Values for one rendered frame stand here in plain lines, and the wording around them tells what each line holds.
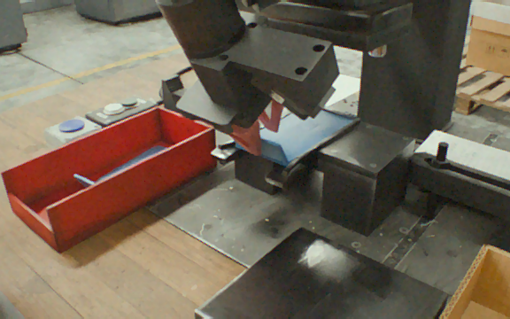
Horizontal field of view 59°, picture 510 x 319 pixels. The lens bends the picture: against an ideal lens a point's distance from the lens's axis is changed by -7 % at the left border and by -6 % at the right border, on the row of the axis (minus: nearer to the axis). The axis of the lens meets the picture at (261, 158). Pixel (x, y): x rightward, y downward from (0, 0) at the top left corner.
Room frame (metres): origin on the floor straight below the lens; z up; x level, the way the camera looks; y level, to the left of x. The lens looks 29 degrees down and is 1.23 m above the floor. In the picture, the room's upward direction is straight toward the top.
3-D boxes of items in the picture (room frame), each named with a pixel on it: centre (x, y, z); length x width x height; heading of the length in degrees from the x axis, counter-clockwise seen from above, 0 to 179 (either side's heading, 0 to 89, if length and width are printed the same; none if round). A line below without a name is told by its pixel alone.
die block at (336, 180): (0.52, -0.07, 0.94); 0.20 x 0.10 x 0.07; 51
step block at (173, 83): (0.67, 0.12, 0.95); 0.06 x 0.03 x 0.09; 51
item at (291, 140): (0.50, -0.04, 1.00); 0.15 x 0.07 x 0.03; 141
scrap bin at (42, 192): (0.52, 0.19, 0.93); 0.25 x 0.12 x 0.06; 141
